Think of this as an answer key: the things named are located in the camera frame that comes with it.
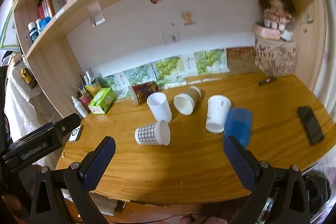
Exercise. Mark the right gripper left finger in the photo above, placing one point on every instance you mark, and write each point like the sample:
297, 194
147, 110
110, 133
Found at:
85, 178

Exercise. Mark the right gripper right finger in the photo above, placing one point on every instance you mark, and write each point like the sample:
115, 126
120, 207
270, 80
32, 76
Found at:
253, 177

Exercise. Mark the checkered paper cup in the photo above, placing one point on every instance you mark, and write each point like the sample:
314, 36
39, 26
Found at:
157, 133

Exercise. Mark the blue plastic cup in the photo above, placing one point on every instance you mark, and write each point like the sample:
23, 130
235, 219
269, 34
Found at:
239, 125

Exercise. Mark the white printed paper cup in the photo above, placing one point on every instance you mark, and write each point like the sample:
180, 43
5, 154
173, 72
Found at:
217, 112

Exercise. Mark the brown sleeve paper cup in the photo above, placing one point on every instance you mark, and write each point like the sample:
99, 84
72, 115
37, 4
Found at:
185, 102

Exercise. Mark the dark red patterned cup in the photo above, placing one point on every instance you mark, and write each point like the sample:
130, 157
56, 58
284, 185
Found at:
139, 93

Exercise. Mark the white plastic cup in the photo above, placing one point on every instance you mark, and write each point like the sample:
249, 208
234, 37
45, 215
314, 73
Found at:
159, 107

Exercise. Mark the white spray bottle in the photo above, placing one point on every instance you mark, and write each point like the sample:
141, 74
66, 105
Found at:
79, 107

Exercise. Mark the red pen holder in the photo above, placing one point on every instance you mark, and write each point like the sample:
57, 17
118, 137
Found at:
85, 100

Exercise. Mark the green tissue box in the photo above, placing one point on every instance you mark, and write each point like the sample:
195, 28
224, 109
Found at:
102, 101

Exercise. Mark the black phone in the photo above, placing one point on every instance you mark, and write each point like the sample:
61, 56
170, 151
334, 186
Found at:
310, 124

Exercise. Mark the yellow bottle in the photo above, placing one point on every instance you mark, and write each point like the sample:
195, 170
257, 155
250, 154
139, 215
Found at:
91, 83

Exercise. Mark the dark marker pen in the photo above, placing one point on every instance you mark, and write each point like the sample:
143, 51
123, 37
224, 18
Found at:
268, 80

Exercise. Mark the brown cardboard sheet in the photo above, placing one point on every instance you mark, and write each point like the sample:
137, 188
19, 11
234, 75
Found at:
241, 60

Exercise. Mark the patterned fabric bag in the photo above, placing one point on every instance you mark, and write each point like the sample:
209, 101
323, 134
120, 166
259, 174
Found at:
274, 58

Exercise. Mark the grape picture card right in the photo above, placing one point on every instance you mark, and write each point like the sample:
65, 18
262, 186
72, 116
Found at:
211, 62

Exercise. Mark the grape picture card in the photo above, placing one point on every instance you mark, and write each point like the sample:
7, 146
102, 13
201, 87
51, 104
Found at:
211, 62
169, 70

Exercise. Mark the pink box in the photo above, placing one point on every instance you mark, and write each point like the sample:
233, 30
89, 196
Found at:
267, 33

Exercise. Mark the brown haired doll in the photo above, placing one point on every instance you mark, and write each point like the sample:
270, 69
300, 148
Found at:
277, 14

